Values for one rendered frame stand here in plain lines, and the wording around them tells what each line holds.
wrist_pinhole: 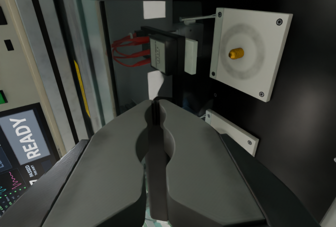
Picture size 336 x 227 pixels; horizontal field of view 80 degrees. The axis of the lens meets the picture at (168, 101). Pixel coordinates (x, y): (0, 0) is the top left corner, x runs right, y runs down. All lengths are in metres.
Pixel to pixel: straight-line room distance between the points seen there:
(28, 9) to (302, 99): 0.43
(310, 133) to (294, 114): 0.04
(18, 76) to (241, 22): 0.39
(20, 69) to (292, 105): 0.45
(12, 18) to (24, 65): 0.07
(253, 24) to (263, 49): 0.05
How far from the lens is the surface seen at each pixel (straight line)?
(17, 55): 0.39
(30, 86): 0.40
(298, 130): 0.42
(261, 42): 0.40
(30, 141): 0.45
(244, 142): 0.48
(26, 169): 0.49
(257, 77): 0.41
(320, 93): 0.38
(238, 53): 0.41
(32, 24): 0.35
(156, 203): 0.19
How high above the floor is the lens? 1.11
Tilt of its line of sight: 28 degrees down
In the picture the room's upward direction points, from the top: 108 degrees counter-clockwise
